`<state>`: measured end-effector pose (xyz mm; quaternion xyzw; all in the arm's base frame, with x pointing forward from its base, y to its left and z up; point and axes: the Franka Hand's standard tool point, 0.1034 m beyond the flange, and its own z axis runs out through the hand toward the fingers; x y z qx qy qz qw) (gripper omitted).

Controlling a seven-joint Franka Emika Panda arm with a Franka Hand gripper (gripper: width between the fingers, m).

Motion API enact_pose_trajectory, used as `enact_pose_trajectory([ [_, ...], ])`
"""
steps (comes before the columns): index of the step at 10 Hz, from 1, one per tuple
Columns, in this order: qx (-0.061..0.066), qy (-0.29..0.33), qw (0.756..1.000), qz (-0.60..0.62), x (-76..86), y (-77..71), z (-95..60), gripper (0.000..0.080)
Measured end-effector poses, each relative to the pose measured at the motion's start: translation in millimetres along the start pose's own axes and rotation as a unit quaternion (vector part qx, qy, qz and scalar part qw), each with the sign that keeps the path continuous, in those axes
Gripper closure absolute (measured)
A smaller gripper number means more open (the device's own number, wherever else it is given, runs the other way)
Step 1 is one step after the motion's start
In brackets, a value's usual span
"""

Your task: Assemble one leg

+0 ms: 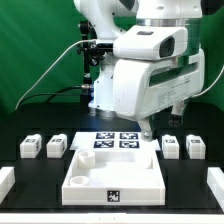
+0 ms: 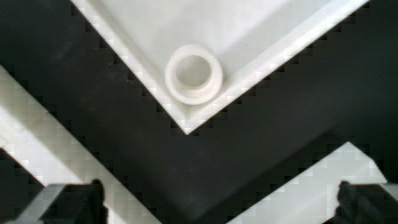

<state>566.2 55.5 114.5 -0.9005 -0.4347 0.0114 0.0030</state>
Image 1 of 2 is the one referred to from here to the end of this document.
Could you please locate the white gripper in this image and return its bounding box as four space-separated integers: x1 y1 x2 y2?
113 49 205 142

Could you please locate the white marker sheet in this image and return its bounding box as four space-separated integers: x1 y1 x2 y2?
70 131 160 151

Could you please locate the white left obstacle wall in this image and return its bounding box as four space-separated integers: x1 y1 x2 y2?
0 167 15 204

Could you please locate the white square tabletop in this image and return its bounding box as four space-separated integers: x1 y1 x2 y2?
62 149 165 206

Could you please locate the white cable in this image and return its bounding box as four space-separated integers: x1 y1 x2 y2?
14 39 98 111

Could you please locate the white front obstacle wall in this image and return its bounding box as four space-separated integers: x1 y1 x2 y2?
0 213 224 224

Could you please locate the white obstacle wall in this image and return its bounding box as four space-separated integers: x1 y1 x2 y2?
0 213 224 224
0 167 15 204
207 167 224 212

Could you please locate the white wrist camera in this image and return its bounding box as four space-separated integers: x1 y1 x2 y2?
113 25 188 61

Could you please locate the white right obstacle wall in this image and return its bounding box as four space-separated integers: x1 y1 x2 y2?
207 167 224 212

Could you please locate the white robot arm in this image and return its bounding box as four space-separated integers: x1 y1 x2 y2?
73 0 224 141

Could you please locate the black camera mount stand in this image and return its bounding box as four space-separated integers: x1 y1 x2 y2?
77 21 114 106

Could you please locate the black cable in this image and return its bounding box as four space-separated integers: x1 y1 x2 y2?
18 85 94 109

